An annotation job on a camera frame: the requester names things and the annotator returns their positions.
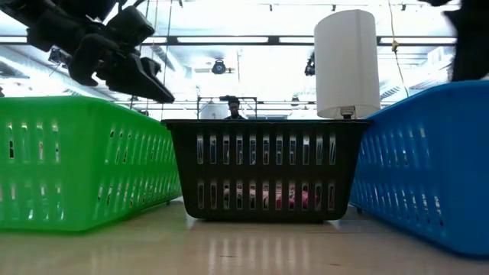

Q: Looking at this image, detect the blue plastic basket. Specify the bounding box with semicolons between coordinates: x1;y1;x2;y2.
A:
348;79;489;257

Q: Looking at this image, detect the hanging yellow cable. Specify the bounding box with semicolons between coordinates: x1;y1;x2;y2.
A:
387;0;410;99

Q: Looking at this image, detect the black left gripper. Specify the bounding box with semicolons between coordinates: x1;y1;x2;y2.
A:
25;5;176;105

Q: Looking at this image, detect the green plastic basket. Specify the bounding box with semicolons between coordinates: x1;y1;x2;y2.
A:
0;95;183;233

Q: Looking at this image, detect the person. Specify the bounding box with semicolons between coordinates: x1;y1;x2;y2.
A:
223;97;248;121

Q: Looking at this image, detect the black plastic basket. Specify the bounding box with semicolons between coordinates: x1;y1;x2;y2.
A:
160;118;374;223

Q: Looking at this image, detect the black ceiling spotlight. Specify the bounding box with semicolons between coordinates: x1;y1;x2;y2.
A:
211;59;228;76
304;51;316;76

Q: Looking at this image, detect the white shade wooden base lamp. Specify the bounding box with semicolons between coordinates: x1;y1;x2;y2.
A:
313;9;382;120

